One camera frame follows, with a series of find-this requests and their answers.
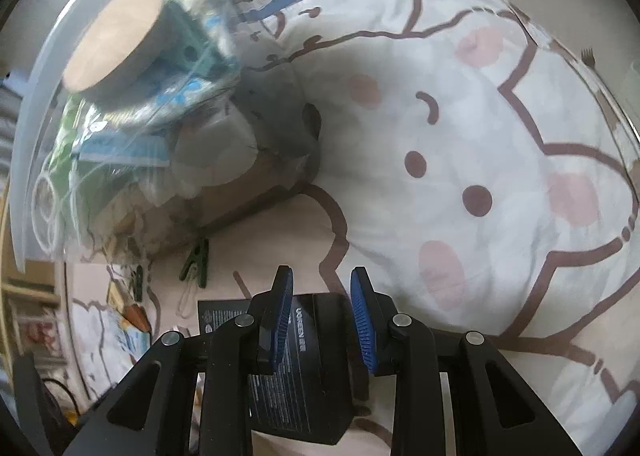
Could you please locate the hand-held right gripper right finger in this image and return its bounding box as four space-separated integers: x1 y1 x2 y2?
349 266 566 456

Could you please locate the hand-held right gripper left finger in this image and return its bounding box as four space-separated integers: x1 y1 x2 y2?
62 265 296 456

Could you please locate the black cardboard box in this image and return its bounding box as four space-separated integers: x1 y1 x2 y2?
197 292 371 446

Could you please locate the green plastic clip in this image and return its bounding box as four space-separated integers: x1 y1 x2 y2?
129 266 147 301
179 238 211 287

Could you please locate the clear plastic storage bin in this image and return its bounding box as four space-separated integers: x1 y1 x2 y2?
10 0 326 277

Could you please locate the round wooden coaster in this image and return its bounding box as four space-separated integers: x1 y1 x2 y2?
62 0 168 95

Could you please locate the blue white sachet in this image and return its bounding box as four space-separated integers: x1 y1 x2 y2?
95 313 153 387

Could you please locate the wooden bedside shelf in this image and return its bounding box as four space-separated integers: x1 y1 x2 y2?
0 266 76 387

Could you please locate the yellow packet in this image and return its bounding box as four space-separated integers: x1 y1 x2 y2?
107 281 132 309

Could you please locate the cartoon bear printed blanket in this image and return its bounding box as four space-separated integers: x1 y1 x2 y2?
65 0 640 456

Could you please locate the white round bottle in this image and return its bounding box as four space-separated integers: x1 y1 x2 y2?
172 103 261 187

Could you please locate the teal foam piece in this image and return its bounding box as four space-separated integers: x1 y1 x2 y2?
159 0 223 74

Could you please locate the beige bed mattress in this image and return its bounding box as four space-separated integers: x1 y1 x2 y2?
240 0 640 147

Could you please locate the black cable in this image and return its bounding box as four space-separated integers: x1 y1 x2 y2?
42 377 83 424

